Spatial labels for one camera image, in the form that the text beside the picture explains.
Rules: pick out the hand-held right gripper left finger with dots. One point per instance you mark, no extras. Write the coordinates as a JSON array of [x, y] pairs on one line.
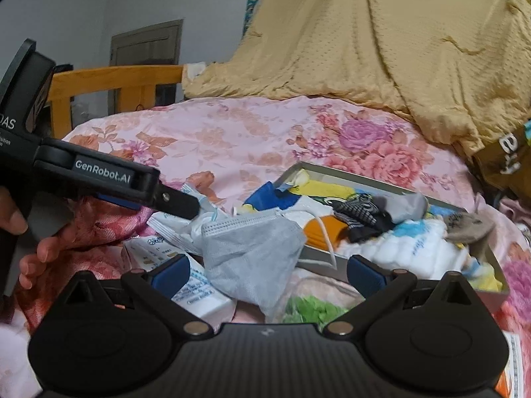
[[170, 275]]

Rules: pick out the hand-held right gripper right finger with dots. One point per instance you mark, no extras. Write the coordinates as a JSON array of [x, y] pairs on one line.
[[367, 275]]

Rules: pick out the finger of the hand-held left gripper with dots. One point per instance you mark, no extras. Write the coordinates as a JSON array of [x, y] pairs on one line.
[[120, 202], [178, 203]]

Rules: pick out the light blue face mask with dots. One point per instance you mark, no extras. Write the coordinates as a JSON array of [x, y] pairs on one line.
[[178, 232]]

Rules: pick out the white blue print muslin towel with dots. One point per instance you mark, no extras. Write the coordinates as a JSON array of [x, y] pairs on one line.
[[415, 253]]

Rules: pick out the cartoon print tray box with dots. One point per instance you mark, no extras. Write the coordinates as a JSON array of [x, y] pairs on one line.
[[315, 257]]

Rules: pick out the black white striped sock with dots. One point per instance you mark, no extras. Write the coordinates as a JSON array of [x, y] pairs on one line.
[[361, 215]]

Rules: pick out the orange sock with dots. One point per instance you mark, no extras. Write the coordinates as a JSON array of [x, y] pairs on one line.
[[319, 230]]

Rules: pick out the grey face mask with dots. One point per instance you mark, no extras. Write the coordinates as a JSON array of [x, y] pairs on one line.
[[249, 257]]

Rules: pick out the beige printed sock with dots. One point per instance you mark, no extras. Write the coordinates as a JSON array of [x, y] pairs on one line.
[[468, 226]]

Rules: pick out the pastel striped sock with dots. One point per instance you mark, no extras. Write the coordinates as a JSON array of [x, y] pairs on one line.
[[485, 275]]

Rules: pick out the person's left hand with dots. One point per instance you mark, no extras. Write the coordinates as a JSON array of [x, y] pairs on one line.
[[12, 215]]

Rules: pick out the white printed box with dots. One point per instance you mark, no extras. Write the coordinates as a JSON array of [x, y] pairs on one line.
[[207, 298]]

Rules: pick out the green patterned bag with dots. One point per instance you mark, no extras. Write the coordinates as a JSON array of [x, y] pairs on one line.
[[315, 309]]

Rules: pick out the pink floral bedsheet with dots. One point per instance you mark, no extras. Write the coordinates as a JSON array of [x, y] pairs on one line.
[[249, 132]]

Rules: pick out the wooden bed headboard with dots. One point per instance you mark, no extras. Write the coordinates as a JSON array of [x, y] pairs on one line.
[[103, 78]]

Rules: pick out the white pillow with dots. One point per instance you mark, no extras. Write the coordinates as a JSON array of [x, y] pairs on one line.
[[195, 70]]

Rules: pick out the grey door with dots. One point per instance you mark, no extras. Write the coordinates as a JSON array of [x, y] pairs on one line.
[[145, 45]]

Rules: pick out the pale pink garment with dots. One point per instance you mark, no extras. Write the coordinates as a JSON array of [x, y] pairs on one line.
[[516, 211]]

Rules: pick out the white paper card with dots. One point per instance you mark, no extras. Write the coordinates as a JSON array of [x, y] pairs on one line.
[[512, 360]]

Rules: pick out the brown multicolour striped cloth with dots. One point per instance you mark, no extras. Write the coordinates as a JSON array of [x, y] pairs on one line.
[[506, 161]]

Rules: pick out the teal patterned cloth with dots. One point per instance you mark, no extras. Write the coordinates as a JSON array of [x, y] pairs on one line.
[[253, 12]]

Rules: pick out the yellow dotted quilt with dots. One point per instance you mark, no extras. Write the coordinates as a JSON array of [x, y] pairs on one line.
[[373, 49]]

